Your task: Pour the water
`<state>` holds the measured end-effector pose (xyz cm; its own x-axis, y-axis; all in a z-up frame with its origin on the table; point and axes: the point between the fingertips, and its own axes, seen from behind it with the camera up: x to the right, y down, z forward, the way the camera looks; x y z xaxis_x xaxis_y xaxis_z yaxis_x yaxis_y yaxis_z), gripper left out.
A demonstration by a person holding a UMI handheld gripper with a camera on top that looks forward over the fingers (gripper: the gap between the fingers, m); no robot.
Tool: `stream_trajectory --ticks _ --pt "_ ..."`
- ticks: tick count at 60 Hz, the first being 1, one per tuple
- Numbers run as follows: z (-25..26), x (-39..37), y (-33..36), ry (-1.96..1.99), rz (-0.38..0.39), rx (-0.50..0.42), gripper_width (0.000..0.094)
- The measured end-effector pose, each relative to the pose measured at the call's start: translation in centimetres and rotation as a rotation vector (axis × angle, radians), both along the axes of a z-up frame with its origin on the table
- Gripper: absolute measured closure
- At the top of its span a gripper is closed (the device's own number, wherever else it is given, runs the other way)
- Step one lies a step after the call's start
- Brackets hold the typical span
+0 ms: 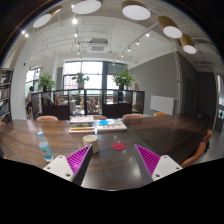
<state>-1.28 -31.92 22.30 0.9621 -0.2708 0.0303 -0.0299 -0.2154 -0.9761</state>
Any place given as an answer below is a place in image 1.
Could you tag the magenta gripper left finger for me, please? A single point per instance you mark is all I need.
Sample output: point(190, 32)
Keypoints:
point(72, 167)

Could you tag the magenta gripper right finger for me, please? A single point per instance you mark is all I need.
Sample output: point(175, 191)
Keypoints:
point(154, 167)

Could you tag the clear plastic water bottle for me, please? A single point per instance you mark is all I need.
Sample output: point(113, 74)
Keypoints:
point(44, 147)

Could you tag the cream ceramic cup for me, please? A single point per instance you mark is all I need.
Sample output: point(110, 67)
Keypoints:
point(91, 140)

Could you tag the red round coaster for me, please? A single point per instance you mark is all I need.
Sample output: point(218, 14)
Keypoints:
point(119, 146)

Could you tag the stack of books left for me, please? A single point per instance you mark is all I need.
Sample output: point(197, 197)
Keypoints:
point(84, 124)

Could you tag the orange chair far corner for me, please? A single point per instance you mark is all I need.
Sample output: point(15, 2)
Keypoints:
point(157, 114)

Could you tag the orange chair right side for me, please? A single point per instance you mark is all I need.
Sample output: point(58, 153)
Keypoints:
point(202, 147)

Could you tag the orange chair far middle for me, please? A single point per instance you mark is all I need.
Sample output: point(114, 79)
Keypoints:
point(99, 117)

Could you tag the magazine with blue cover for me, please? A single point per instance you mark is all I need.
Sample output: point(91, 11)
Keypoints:
point(110, 125)

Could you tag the orange chair far left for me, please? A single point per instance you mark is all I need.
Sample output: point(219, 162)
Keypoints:
point(47, 118)

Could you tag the white whiteboard panel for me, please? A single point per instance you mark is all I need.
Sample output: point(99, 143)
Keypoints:
point(162, 104)

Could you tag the dark wooden shelf divider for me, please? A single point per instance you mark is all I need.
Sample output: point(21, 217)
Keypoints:
point(107, 102)

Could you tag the person seated in background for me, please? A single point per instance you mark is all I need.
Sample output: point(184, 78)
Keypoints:
point(28, 99)

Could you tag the middle potted green plant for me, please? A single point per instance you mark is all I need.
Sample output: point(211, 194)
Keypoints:
point(80, 79)

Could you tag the potted green plant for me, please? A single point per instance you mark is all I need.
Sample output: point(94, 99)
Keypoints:
point(45, 82)
point(122, 79)
point(80, 79)

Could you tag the left potted green plant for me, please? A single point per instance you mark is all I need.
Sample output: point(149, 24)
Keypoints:
point(45, 82)

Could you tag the right potted green plant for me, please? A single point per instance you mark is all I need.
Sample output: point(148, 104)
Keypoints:
point(122, 79)

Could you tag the tall bookshelf at left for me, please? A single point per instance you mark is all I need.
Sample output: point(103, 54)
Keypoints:
point(5, 91)

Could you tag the ceiling air conditioner unit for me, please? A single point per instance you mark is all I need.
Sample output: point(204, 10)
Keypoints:
point(98, 46)

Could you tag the gold pendant lamp far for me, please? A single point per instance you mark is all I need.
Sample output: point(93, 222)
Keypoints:
point(187, 44)

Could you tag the gold pendant lamp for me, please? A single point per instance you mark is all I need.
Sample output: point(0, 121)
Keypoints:
point(187, 44)
point(169, 27)

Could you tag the round pendant lamp left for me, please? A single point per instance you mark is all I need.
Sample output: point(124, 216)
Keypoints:
point(44, 19)

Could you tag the round pendant lamp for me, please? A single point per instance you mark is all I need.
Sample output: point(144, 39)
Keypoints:
point(86, 6)
point(44, 19)
point(135, 10)

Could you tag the round pendant lamp right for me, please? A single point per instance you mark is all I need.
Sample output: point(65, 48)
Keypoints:
point(135, 10)

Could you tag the round pendant lamp centre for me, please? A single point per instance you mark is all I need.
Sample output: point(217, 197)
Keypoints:
point(86, 6)

